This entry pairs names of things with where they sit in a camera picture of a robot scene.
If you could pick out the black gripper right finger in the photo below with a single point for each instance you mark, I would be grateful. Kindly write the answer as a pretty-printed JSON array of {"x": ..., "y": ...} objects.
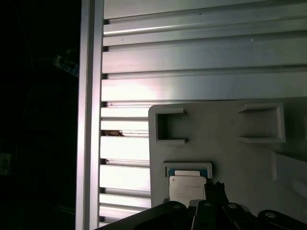
[{"x": 239, "y": 215}]

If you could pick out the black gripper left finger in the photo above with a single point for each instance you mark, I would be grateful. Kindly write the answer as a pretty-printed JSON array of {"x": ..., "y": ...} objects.
[{"x": 163, "y": 212}]

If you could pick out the silver CPU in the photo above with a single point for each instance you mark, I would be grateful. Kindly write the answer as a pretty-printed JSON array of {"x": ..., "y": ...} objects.
[{"x": 187, "y": 188}]

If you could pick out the grey plastic parts rack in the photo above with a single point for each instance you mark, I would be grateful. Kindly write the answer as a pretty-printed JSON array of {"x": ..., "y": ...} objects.
[{"x": 227, "y": 153}]

